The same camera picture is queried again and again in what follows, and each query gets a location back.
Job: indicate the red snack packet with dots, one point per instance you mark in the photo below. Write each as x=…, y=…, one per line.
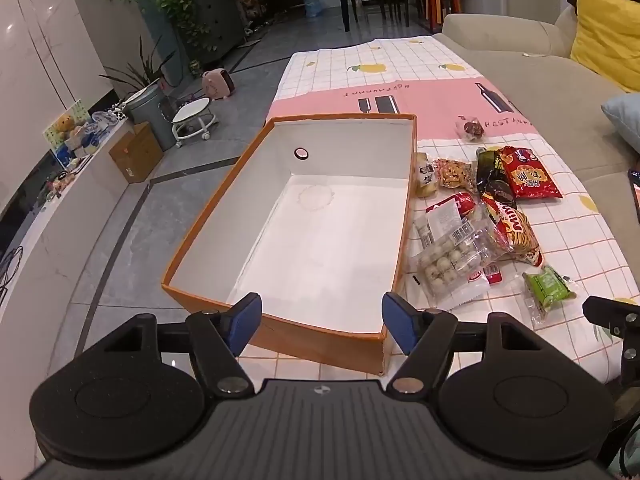
x=530, y=177

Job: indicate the smartphone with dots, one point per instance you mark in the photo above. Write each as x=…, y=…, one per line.
x=636, y=195

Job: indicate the orange striped snack bag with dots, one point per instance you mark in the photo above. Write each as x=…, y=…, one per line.
x=517, y=232

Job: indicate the yellow cushion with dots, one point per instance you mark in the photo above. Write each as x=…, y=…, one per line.
x=607, y=35

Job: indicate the green bear picture card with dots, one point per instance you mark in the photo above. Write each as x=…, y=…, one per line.
x=65, y=122

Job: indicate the blue water bottle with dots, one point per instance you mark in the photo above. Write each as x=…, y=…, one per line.
x=315, y=6

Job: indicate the grey plant pot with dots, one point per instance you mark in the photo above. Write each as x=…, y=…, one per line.
x=150, y=115

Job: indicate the clear packet of white balls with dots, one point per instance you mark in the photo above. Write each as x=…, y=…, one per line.
x=450, y=260

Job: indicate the dark green cabinet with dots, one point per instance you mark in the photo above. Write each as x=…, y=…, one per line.
x=215, y=20

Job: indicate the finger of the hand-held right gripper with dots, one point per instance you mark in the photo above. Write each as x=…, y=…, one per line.
x=607, y=312

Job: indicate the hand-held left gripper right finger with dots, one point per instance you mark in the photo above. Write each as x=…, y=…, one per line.
x=400, y=322

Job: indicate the long leaf potted plant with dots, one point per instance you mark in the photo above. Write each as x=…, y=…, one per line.
x=145, y=72

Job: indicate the group of small toys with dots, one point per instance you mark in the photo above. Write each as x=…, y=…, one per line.
x=87, y=145

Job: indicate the light blue cushion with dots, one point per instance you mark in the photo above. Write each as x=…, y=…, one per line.
x=627, y=117

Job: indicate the pink heater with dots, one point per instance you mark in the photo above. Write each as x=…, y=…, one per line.
x=220, y=85

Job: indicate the lemon print checked tablecloth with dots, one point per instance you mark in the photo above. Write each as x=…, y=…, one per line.
x=400, y=65

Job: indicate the clear packet of dark chestnuts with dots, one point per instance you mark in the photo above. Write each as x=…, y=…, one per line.
x=471, y=129

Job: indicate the brown cardboard box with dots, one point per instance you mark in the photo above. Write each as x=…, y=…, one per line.
x=135, y=152

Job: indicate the beige sofa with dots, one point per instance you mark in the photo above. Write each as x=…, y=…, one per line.
x=550, y=80

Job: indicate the white tv console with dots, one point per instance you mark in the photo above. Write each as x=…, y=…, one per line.
x=50, y=240

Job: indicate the green snack packet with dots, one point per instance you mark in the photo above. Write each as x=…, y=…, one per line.
x=549, y=287

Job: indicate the white wheeled stool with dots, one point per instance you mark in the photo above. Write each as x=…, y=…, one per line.
x=192, y=112

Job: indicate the shoe rack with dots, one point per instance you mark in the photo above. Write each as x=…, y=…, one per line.
x=255, y=5

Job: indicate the clear packet of mixed nuts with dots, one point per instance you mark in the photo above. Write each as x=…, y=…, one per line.
x=454, y=174

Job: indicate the orange cardboard box white inside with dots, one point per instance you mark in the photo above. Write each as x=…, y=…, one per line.
x=325, y=240

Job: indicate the black snack packet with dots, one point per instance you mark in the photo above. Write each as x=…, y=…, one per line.
x=492, y=175

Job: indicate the person's teal patterned clothing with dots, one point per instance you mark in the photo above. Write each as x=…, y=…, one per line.
x=627, y=452

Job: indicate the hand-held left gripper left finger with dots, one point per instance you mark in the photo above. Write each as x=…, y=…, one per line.
x=245, y=322

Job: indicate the beige snack packet with face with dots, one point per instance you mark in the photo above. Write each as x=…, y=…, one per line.
x=426, y=175

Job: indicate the red label duck meat packet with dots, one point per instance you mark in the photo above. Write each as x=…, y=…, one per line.
x=445, y=212

